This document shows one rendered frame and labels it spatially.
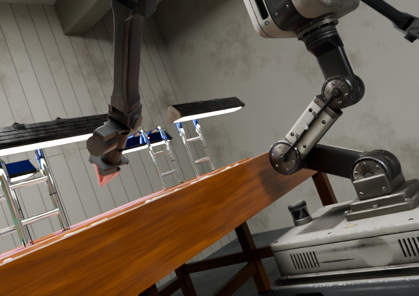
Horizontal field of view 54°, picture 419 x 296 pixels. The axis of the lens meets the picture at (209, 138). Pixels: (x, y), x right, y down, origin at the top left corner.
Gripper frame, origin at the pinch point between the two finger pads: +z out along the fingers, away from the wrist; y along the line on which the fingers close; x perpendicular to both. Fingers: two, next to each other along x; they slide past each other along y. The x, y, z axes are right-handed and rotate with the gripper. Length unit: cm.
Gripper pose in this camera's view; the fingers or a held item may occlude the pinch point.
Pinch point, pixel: (101, 183)
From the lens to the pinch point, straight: 127.2
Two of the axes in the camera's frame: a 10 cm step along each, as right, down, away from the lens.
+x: 7.5, 5.5, -3.8
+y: -5.5, 1.9, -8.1
